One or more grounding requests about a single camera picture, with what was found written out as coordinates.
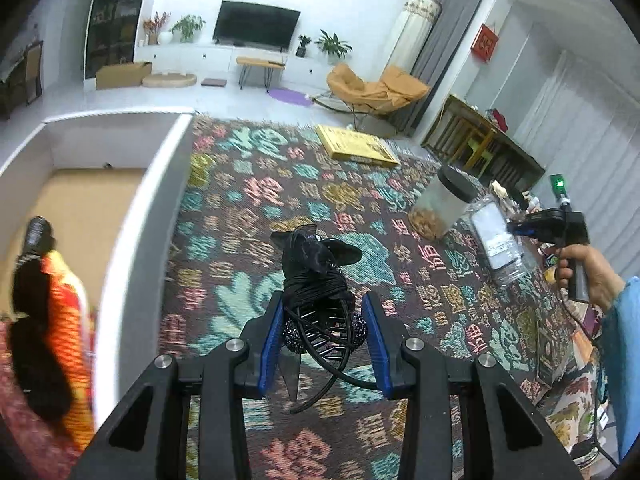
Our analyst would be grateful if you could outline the large leafy potted plant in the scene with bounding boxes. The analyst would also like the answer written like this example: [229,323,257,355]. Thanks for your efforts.
[315,30,353,66]

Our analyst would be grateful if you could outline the cardboard box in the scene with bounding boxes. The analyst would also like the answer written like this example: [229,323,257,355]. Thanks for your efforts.
[95,61,153,91]

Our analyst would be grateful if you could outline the bushy green potted plant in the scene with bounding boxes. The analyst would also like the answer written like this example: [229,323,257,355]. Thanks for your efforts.
[170,14,206,43]

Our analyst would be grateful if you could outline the yellow flat box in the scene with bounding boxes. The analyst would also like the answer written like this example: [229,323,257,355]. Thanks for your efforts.
[315,124,402,167]

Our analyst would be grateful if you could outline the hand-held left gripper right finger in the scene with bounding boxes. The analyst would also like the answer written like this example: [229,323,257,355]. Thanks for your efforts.
[361,291,586,480]

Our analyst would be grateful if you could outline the white sheer curtain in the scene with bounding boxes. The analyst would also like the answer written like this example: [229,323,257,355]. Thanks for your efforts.
[510,10,640,286]

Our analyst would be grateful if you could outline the person's right hand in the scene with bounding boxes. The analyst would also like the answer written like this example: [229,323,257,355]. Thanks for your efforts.
[555,246,627,314]

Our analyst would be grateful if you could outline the black fuzzy cloth bundle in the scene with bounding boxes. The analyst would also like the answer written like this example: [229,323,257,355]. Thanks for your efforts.
[10,252,76,423]

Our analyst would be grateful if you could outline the clear plastic package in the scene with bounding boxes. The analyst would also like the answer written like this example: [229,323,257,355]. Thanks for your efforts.
[469,195,527,287]

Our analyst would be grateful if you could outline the yellow-green stool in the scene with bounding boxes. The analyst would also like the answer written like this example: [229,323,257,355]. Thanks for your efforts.
[462,127,493,166]

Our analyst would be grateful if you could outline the orange lounge chair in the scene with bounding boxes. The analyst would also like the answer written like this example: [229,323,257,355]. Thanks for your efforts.
[325,62,433,131]

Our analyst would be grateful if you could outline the purple floor mat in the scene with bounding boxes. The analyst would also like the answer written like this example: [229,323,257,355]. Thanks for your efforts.
[267,88,313,107]

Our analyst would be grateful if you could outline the dark glass bookshelf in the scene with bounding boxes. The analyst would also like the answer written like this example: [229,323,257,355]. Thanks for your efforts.
[85,0,156,81]

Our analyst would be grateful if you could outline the black shiny cloth roll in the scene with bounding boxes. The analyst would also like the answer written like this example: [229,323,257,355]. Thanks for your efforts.
[22,216,56,261]

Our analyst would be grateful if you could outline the wooden hairpin-leg table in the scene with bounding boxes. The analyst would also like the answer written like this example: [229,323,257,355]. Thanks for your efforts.
[236,55,286,91]

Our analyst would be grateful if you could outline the red wall hanging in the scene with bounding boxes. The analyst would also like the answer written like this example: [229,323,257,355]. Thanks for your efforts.
[472,24,498,63]

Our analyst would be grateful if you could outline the red mesh bag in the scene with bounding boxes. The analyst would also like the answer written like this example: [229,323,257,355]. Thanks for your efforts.
[0,320,83,480]

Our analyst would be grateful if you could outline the orange plush claw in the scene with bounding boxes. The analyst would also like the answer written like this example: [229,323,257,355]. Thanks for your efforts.
[37,250,98,453]

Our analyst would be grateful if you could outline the beige round floor cushion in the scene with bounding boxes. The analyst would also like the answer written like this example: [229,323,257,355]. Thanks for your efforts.
[142,72,198,88]

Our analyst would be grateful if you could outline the white storage box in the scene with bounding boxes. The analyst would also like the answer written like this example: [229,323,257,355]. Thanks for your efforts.
[0,112,195,441]

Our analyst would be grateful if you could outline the grey curtain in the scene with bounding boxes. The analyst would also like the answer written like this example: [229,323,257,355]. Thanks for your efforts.
[395,0,488,136]

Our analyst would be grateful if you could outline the cluttered bottles and boxes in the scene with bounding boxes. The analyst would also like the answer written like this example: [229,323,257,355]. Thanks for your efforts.
[490,179,543,213]

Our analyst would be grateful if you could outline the black bow hair claw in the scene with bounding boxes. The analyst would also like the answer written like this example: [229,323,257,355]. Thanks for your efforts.
[270,225,368,416]

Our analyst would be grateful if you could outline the black flat television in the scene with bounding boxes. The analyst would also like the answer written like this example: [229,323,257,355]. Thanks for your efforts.
[212,1,302,53]

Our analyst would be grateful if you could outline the red flower arrangement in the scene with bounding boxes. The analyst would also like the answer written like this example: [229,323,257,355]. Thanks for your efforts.
[142,11,171,46]

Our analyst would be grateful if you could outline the white television cabinet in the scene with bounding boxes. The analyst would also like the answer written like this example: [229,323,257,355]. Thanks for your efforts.
[135,42,341,91]

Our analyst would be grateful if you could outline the clear jar with black lid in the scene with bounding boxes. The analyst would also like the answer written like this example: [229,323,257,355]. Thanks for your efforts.
[407,166,483,242]

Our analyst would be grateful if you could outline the white standing air conditioner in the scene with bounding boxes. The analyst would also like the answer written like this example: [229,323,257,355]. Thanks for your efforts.
[382,0,443,68]

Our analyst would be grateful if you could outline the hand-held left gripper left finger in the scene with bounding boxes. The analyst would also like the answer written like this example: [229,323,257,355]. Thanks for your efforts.
[67,290,286,480]

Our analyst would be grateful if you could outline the colourful patterned blanket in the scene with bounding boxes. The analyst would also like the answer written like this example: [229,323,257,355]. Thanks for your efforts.
[157,115,621,480]

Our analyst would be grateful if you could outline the wooden side desk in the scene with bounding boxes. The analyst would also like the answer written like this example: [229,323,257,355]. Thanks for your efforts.
[422,92,546,191]

